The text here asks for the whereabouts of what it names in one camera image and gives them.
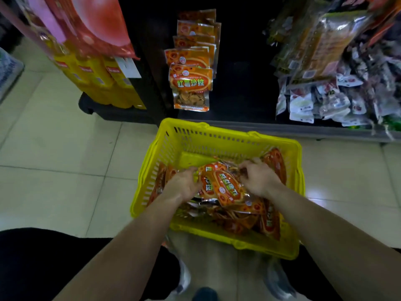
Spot person's right hand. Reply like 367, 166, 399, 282
238, 157, 282, 199

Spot person's left hand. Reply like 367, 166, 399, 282
162, 167, 203, 203

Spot pile of orange snack packets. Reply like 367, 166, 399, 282
147, 148, 287, 241

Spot yellow plastic shopping basket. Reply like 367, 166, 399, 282
130, 118, 306, 260

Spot person's left forearm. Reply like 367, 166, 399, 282
53, 192, 185, 301

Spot person's right forearm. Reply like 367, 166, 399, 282
266, 183, 401, 301

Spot person's white left shoe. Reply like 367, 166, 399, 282
170, 260, 192, 295

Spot person's white shoe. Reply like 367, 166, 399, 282
263, 258, 297, 300
170, 260, 192, 295

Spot person's white right shoe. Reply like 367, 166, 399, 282
263, 258, 297, 300

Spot person's black trousers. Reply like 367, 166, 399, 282
0, 227, 401, 301

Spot black base plinth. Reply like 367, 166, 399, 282
78, 92, 156, 124

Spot pile of small white packets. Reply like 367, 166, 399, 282
275, 40, 401, 132

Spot white price card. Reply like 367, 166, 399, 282
114, 56, 142, 79

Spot hanging yellow red-label packets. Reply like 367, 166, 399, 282
41, 37, 147, 110

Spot strip of orange-beige packets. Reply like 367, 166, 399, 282
269, 10, 373, 85

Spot pink peach print bag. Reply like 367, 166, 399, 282
42, 0, 140, 60

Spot white printed sack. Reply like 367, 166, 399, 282
0, 46, 25, 101

